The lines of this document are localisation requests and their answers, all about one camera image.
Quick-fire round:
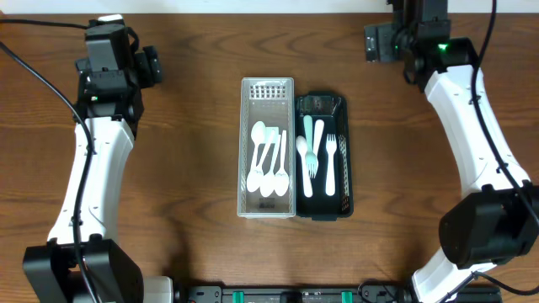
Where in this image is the dark green plastic basket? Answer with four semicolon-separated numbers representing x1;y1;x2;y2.
295;91;354;221

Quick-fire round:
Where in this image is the clear perforated plastic basket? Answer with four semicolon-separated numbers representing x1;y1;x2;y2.
237;77;296;218

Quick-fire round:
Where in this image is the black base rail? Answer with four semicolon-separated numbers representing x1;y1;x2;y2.
176;279;502;303

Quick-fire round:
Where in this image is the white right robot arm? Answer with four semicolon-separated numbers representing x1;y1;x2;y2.
365;19;538;302

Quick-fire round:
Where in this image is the white plastic fork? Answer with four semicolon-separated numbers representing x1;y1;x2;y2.
313;120;324;160
303;115;318;178
325;134;337;196

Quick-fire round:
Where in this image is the white plastic spoon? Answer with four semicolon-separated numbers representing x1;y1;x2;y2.
296;136;313;198
260;135;281;198
247;128;275;193
251;121;266;170
275;130;289;197

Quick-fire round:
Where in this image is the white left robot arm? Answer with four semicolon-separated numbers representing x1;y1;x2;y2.
23;43;174;302

